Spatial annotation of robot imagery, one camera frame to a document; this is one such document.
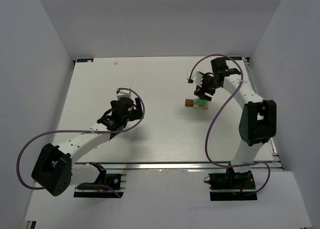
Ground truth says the green rectangular block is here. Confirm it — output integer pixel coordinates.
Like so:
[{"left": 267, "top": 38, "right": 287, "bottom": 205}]
[{"left": 194, "top": 97, "right": 207, "bottom": 106}]

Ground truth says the brown notched block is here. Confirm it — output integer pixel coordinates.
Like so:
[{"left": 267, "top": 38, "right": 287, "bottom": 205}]
[{"left": 184, "top": 99, "right": 194, "bottom": 108}]

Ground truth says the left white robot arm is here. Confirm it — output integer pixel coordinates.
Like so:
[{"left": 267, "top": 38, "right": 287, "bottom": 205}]
[{"left": 31, "top": 97, "right": 145, "bottom": 198}]

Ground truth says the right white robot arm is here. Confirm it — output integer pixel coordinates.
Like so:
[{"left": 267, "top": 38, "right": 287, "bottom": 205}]
[{"left": 187, "top": 54, "right": 277, "bottom": 175}]

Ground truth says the right blue corner label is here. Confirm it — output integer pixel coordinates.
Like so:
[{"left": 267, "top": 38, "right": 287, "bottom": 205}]
[{"left": 230, "top": 56, "right": 243, "bottom": 61}]

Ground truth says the blue corner label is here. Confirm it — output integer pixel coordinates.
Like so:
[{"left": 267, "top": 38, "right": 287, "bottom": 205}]
[
  {"left": 230, "top": 56, "right": 243, "bottom": 61},
  {"left": 76, "top": 58, "right": 94, "bottom": 63}
]

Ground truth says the left blue corner label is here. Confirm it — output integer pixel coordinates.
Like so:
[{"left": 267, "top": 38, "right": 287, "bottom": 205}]
[{"left": 76, "top": 58, "right": 94, "bottom": 63}]

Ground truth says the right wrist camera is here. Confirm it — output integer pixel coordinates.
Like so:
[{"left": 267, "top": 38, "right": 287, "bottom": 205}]
[{"left": 186, "top": 71, "right": 205, "bottom": 87}]

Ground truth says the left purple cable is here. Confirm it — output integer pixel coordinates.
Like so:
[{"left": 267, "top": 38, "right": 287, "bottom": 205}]
[{"left": 16, "top": 87, "right": 146, "bottom": 199}]

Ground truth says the purple cable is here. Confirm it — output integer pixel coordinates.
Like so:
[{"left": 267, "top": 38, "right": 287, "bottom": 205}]
[
  {"left": 189, "top": 54, "right": 271, "bottom": 195},
  {"left": 16, "top": 87, "right": 146, "bottom": 199}
]

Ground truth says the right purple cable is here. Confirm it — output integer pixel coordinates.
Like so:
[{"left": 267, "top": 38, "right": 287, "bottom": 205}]
[{"left": 189, "top": 54, "right": 271, "bottom": 195}]

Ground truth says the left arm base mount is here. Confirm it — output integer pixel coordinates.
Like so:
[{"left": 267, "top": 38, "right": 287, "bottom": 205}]
[{"left": 70, "top": 162, "right": 127, "bottom": 199}]

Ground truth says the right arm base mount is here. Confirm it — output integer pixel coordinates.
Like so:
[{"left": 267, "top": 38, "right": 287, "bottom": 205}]
[{"left": 203, "top": 171, "right": 258, "bottom": 202}]

